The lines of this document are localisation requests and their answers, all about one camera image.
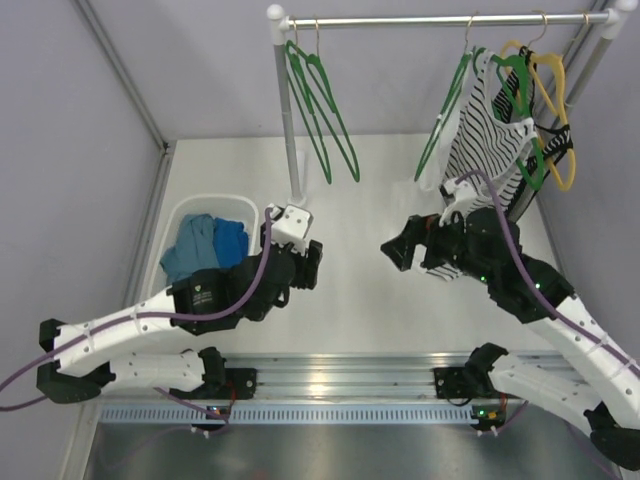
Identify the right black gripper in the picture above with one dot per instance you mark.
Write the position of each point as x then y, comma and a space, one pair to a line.
419, 230

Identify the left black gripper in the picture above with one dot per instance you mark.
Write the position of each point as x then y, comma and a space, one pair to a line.
310, 265

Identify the white tank top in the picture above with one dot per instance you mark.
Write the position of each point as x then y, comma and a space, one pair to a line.
433, 174

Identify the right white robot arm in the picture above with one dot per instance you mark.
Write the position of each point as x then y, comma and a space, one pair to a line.
604, 405

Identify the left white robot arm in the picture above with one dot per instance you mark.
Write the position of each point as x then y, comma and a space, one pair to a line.
150, 345

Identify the striped tank top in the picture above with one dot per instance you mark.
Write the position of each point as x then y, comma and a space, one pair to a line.
484, 142

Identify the green hanger with striped top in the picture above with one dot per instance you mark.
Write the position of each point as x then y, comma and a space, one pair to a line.
520, 110

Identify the yellow hanger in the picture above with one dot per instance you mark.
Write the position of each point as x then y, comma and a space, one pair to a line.
552, 115

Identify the dark blue garment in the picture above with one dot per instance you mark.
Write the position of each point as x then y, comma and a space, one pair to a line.
231, 242

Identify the light blue garment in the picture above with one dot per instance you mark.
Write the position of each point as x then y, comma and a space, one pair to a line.
192, 250

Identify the white plastic laundry basket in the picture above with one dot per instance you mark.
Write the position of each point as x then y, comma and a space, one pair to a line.
229, 207

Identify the dark striped garment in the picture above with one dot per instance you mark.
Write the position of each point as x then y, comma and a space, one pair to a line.
554, 155

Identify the white clothes rack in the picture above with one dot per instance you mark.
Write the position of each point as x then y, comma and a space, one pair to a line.
389, 71

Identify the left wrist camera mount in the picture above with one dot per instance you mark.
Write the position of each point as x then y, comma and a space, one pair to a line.
290, 225

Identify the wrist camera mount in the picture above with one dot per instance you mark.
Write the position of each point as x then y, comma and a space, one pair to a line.
290, 225
459, 197

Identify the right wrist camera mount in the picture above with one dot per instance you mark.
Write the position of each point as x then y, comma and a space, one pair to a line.
459, 197

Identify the aluminium mounting rail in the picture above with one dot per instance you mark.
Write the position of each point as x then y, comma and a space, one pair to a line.
317, 389

